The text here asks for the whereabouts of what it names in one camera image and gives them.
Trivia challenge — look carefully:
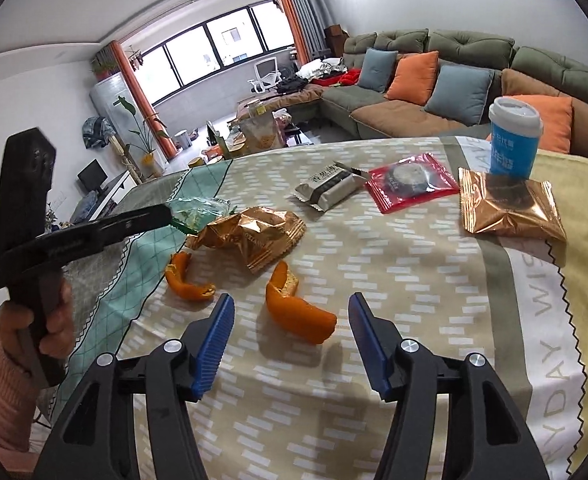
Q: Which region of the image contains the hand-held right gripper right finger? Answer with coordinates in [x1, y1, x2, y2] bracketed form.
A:
[348, 291, 552, 480]

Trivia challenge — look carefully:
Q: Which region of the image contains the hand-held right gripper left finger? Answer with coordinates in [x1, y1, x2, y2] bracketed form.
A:
[33, 292, 237, 480]

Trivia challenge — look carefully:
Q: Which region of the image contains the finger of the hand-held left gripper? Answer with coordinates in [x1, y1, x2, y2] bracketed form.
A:
[0, 203, 175, 291]

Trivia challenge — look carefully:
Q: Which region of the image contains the large orange peel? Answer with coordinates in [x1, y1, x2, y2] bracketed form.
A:
[265, 260, 339, 346]

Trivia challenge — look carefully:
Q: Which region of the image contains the green clear wrapper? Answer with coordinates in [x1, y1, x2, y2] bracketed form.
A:
[166, 196, 231, 235]

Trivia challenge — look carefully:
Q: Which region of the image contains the person's left hand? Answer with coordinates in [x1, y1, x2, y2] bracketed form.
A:
[0, 280, 75, 362]

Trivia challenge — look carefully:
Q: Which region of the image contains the white television stand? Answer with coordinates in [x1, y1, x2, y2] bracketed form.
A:
[69, 170, 136, 226]

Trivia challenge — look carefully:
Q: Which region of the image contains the black television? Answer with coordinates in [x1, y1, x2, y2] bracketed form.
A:
[77, 159, 110, 192]

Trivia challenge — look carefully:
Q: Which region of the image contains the small orange peel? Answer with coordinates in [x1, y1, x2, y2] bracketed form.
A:
[165, 251, 217, 304]

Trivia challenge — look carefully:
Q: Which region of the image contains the patterned tablecloth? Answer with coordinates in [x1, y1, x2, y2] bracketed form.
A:
[34, 135, 588, 480]

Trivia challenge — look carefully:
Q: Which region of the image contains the blue patterned cloth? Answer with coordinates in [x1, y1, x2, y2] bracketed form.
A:
[83, 116, 118, 150]

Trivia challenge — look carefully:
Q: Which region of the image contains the crumpled gold wrapper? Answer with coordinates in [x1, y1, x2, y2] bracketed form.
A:
[185, 206, 307, 275]

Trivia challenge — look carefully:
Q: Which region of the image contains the potted green plant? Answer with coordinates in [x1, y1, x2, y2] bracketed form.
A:
[114, 95, 173, 177]

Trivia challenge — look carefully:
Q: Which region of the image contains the orange curtain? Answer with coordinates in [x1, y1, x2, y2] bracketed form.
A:
[272, 0, 313, 66]
[111, 42, 179, 161]

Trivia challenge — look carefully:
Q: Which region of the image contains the silver snack packet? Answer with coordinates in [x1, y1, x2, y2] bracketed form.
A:
[294, 161, 369, 211]

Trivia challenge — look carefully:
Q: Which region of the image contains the red snack packet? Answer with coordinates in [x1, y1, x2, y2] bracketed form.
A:
[364, 152, 461, 215]

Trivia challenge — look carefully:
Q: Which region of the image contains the copper foil snack packet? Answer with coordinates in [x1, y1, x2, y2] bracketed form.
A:
[458, 167, 568, 244]

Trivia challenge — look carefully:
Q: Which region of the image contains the green and brown sofa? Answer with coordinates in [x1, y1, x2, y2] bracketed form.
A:
[319, 29, 588, 157]

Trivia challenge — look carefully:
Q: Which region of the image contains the window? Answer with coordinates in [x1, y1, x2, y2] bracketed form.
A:
[134, 2, 297, 106]

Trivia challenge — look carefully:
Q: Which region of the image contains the cluttered coffee table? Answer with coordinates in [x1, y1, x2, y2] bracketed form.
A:
[201, 91, 325, 161]

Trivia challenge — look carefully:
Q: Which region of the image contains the blue cup with white lid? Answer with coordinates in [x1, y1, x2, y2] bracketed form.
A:
[488, 96, 545, 179]

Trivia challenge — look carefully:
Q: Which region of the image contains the white office chair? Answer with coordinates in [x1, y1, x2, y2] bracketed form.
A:
[248, 57, 283, 94]

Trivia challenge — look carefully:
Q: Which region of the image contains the large blue-grey cushion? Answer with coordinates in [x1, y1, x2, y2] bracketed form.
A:
[424, 65, 496, 126]

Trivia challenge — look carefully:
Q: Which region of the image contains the red cloth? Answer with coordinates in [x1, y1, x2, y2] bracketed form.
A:
[324, 69, 363, 89]

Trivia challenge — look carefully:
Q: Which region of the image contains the orange cushion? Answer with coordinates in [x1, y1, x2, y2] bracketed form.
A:
[384, 51, 440, 106]
[486, 94, 574, 154]

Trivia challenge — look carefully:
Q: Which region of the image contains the small blue-grey cushion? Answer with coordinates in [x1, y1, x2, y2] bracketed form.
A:
[360, 47, 399, 92]

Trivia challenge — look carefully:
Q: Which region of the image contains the white clothes pile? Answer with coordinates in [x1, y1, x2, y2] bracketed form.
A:
[301, 59, 345, 77]

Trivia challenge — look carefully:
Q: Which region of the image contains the grey curtain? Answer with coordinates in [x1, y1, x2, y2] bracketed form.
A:
[294, 0, 335, 59]

